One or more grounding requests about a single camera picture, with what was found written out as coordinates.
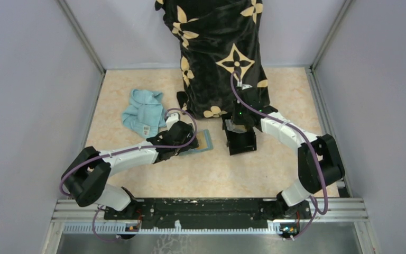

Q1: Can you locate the orange credit card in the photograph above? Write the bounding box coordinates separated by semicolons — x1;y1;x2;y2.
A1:
196;132;209;151

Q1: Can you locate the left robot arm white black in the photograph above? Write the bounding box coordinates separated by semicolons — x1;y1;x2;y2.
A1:
60;121;198;219

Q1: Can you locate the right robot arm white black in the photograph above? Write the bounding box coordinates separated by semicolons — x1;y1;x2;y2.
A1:
229;85;345;218

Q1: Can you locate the stack of cards in tray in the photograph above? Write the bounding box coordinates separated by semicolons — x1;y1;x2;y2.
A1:
224;119;247;133

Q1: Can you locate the black card tray box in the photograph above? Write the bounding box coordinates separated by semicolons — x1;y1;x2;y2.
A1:
222;114;257;156

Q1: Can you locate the light blue cloth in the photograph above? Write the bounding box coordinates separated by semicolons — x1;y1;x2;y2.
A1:
121;89;166;138

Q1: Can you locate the black beige flower-patterned blanket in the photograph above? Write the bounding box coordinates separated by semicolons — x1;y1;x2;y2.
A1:
154;0;270;119

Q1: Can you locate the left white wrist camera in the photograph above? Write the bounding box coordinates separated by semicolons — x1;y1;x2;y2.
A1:
165;113;180;130

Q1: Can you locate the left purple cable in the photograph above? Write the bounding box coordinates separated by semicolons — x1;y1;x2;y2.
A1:
59;107;199;243

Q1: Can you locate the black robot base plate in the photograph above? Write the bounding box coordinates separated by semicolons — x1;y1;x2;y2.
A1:
103;197;313;231

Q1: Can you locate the aluminium frame rail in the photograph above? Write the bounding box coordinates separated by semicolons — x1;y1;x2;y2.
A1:
50;198;369;224

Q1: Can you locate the white slotted cable duct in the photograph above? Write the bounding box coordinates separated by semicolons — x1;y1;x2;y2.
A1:
63;220;297;235

